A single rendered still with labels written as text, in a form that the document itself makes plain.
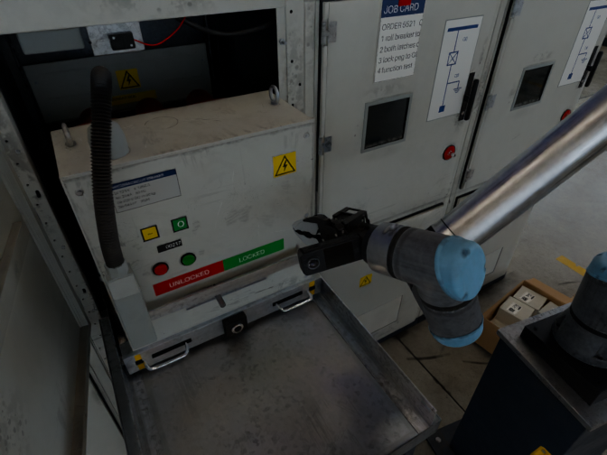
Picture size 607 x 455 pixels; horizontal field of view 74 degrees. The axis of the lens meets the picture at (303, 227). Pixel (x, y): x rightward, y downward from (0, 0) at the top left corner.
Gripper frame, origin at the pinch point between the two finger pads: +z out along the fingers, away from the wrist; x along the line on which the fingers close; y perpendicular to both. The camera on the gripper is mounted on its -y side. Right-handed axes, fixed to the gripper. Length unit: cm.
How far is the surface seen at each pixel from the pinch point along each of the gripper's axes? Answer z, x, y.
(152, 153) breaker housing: 13.4, 21.5, -17.9
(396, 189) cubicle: 21, -20, 65
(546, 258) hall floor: 13, -121, 202
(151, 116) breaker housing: 28.4, 26.0, -9.7
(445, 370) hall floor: 17, -121, 84
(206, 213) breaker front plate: 13.8, 6.2, -11.3
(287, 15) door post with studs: 17, 40, 25
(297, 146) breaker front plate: 5.5, 14.2, 9.9
